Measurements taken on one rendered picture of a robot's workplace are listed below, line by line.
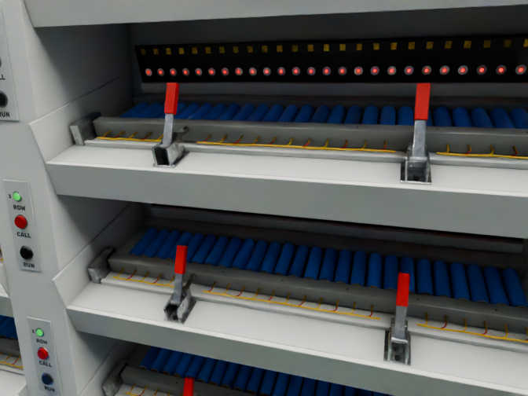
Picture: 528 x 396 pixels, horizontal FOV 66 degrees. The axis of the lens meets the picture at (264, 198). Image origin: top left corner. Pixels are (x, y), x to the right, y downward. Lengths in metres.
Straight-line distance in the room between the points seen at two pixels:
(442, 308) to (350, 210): 0.17
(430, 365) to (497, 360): 0.07
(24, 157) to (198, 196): 0.23
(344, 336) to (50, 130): 0.43
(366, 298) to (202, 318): 0.20
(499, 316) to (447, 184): 0.18
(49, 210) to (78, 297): 0.13
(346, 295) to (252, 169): 0.20
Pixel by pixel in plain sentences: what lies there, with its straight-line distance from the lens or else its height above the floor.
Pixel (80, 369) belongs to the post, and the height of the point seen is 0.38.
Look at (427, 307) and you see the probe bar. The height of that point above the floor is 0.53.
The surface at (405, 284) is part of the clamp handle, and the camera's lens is 0.47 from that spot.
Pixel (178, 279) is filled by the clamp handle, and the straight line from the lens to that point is 0.54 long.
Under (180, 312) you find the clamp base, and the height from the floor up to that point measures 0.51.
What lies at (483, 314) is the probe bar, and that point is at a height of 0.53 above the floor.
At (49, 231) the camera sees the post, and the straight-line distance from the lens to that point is 0.59.
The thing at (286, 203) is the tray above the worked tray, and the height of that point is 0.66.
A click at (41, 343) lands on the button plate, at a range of 0.69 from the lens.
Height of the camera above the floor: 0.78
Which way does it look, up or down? 16 degrees down
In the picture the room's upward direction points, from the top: straight up
